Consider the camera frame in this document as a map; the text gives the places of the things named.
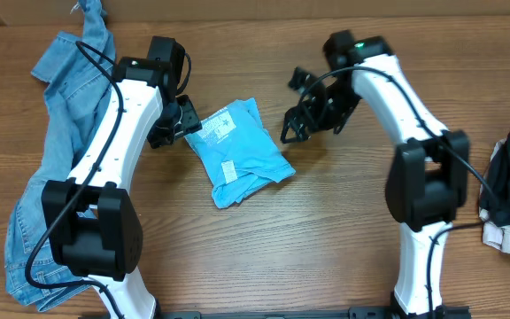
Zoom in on brown cardboard backboard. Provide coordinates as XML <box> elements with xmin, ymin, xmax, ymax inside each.
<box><xmin>0</xmin><ymin>0</ymin><xmax>510</xmax><ymax>26</ymax></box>

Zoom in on light blue t-shirt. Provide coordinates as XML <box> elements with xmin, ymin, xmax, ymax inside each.
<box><xmin>185</xmin><ymin>97</ymin><xmax>296</xmax><ymax>209</ymax></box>

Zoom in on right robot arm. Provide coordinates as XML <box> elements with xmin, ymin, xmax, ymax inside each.
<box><xmin>281</xmin><ymin>30</ymin><xmax>471</xmax><ymax>318</ymax></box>

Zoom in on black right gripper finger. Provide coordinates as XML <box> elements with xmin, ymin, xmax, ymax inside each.
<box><xmin>288</xmin><ymin>66</ymin><xmax>321</xmax><ymax>96</ymax></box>
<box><xmin>280</xmin><ymin>108</ymin><xmax>310</xmax><ymax>144</ymax></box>

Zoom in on beige folded garment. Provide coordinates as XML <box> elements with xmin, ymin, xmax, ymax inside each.
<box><xmin>478</xmin><ymin>138</ymin><xmax>510</xmax><ymax>276</ymax></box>

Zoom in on blue denim jeans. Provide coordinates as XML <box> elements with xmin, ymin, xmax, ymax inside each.
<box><xmin>4</xmin><ymin>0</ymin><xmax>116</xmax><ymax>312</ymax></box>

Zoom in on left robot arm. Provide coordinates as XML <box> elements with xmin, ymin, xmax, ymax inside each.
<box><xmin>41</xmin><ymin>36</ymin><xmax>202</xmax><ymax>318</ymax></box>

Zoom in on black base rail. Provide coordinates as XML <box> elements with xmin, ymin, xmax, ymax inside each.
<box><xmin>152</xmin><ymin>307</ymin><xmax>472</xmax><ymax>319</ymax></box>

